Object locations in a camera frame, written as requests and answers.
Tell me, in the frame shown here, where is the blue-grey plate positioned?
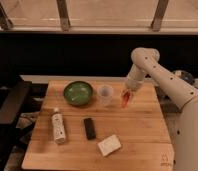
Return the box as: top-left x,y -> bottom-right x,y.
174,70 -> 195,85

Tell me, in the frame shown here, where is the black rectangular block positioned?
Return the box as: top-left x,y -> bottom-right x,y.
84,118 -> 96,140

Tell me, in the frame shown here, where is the wooden cutting board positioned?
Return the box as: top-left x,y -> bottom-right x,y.
22,80 -> 174,171

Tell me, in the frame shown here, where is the white sponge block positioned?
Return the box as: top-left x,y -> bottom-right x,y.
98,135 -> 121,156

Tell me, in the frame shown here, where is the green ceramic bowl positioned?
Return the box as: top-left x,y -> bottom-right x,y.
63,81 -> 93,106

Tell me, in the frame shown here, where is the white bottle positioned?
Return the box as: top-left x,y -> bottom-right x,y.
51,108 -> 66,144

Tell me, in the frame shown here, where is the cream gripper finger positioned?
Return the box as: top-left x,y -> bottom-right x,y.
128,89 -> 134,101
121,88 -> 128,100

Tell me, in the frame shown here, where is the translucent plastic cup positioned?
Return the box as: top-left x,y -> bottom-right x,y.
97,85 -> 114,106

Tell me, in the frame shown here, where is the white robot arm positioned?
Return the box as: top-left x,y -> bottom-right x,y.
122,47 -> 198,171

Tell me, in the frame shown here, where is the black chair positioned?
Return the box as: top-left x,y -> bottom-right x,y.
0,81 -> 34,171

